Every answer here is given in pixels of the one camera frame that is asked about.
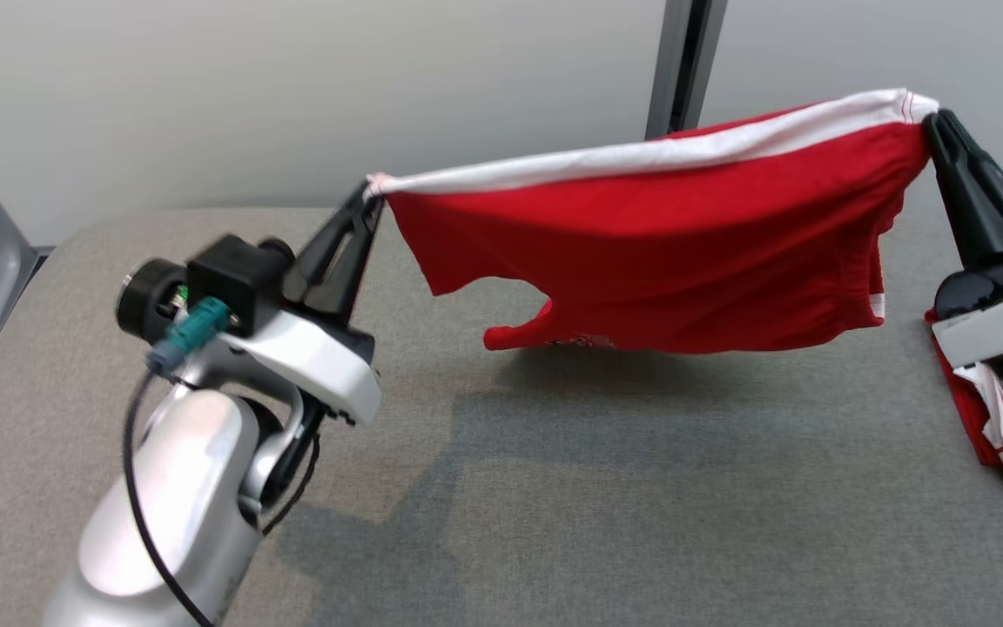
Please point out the red shorts white waistband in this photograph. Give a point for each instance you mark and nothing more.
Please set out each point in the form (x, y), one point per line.
(684, 244)

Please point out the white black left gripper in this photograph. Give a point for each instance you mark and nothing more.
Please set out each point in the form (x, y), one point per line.
(319, 366)

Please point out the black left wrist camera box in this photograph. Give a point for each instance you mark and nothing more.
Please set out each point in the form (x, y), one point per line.
(236, 279)

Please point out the dark grey partition post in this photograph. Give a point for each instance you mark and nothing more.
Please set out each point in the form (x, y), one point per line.
(684, 61)

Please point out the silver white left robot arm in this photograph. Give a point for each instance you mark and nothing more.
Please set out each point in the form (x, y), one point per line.
(171, 488)

